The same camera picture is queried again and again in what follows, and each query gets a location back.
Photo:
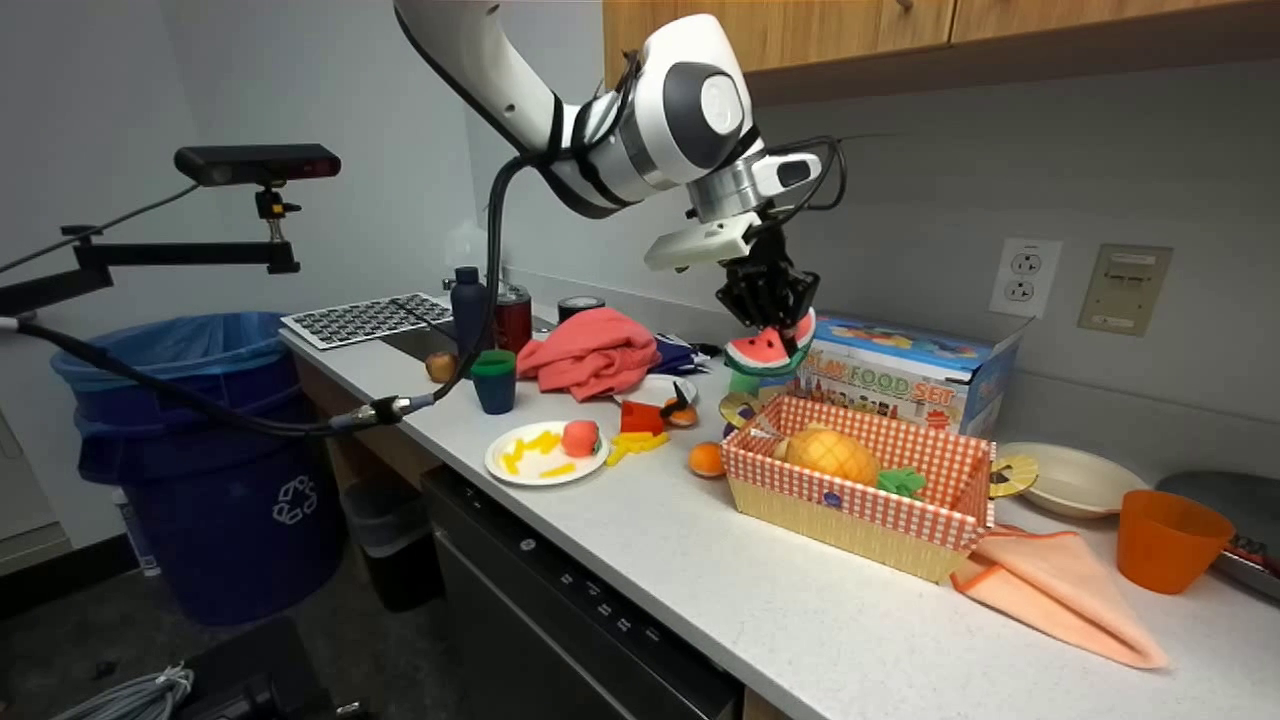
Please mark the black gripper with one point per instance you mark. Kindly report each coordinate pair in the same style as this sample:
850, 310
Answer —
764, 291

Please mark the watermelon slice plush toy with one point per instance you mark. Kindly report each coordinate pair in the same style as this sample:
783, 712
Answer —
775, 351

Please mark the orange pineapple plush toy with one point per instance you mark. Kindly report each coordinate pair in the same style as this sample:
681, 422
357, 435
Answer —
835, 455

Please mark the red plush ball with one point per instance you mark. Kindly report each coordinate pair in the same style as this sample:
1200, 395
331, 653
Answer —
582, 437

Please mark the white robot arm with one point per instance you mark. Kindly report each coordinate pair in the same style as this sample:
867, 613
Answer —
681, 117

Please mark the checkered orange basket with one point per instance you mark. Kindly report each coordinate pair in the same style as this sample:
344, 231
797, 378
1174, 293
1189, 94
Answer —
925, 532

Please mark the lemon slice plush toy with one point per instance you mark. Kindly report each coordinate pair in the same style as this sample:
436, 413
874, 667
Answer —
1014, 476

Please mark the orange toy with black clip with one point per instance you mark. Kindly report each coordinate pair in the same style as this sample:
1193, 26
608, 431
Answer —
681, 410

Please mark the red fries holder toy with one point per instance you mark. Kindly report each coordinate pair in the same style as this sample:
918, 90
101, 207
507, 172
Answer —
641, 419

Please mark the pink red cloth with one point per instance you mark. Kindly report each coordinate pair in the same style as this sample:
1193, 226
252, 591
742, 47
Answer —
593, 352

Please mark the blue toy food box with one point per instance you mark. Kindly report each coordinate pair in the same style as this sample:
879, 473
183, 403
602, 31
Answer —
910, 373

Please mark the dark red jar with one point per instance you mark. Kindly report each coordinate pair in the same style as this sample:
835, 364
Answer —
513, 318

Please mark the white plate with yellow blocks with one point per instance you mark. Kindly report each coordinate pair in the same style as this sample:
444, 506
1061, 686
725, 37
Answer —
535, 456

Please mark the green blue cup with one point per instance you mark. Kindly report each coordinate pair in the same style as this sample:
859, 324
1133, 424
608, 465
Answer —
495, 380

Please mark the dark blue bottle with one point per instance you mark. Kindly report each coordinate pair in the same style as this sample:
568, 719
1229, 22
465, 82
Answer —
470, 310

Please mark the beige bowl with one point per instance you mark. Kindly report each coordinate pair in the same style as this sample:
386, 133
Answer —
1072, 487

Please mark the peach orange napkin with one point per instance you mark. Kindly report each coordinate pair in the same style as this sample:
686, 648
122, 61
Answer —
1051, 582

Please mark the dish drying rack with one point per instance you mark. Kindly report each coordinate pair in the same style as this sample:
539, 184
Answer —
361, 322

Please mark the orange plastic cup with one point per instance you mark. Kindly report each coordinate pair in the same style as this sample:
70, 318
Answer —
1171, 543

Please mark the black pan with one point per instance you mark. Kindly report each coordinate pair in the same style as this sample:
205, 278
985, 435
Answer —
1254, 509

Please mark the blue recycling bin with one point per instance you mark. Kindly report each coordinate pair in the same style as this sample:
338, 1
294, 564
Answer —
237, 523

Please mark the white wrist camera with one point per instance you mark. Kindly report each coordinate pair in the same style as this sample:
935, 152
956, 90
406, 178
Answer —
701, 246

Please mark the wooden wall cabinet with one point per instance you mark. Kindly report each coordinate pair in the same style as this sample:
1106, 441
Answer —
831, 49

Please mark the white wall outlet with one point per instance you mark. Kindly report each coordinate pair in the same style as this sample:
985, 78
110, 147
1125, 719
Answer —
1025, 278

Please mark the beige wall switch plate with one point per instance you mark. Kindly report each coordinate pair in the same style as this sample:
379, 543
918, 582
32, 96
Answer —
1125, 291

